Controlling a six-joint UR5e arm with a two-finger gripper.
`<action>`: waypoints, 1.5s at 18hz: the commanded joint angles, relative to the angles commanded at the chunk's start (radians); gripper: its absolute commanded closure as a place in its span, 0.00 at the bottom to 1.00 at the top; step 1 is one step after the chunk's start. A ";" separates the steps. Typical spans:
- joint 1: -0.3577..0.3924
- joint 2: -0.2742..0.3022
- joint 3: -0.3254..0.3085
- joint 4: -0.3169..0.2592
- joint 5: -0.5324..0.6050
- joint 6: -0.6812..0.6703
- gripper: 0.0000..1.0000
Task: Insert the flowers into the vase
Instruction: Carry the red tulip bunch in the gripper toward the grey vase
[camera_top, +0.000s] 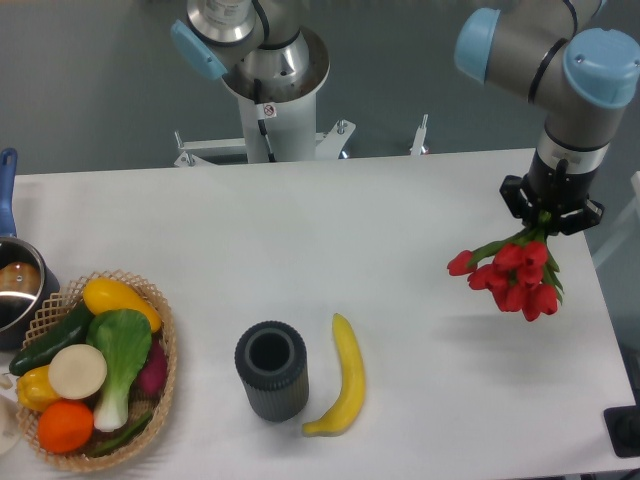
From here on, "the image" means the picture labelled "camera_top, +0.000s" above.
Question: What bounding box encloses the woven wicker basket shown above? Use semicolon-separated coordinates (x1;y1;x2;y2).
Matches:
17;270;177;473

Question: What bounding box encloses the purple sweet potato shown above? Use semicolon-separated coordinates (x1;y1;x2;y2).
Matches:
136;339;167;396

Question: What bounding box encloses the blue handled saucepan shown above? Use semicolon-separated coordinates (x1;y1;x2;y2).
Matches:
1;148;59;351

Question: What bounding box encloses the white round radish slice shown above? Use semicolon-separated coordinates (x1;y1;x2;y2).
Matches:
48;344;107;400

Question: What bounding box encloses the yellow banana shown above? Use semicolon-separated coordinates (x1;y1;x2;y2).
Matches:
302;313;367;437

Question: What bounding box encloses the green cucumber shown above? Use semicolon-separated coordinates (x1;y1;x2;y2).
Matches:
9;302;94;377

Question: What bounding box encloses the green chili pepper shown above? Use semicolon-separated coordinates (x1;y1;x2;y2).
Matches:
87;411;153;458

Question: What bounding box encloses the yellow squash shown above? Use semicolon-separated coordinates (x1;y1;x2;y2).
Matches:
82;277;162;333

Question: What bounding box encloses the green bok choy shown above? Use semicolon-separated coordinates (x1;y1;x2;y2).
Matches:
86;309;152;432

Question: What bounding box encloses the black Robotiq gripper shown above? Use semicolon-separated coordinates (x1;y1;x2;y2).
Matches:
500;151;604;236

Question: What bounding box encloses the black device at edge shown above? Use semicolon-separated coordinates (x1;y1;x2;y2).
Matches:
603;405;639;458

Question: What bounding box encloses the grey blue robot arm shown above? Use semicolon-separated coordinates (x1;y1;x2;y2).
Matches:
170;1;639;235

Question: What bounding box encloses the red tulip bouquet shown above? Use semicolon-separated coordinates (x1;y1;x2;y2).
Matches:
447;211;564;322

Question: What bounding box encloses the orange fruit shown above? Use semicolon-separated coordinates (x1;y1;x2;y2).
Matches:
37;400;94;454

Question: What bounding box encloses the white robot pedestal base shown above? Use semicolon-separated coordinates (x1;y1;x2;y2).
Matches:
173;24;432;168

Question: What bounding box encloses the yellow bell pepper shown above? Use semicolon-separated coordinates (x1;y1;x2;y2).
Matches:
17;365;61;412

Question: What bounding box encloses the small white garlic piece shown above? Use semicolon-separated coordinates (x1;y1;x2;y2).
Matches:
0;374;13;390

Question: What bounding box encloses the dark grey ribbed vase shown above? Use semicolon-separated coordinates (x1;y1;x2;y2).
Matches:
234;321;309;423

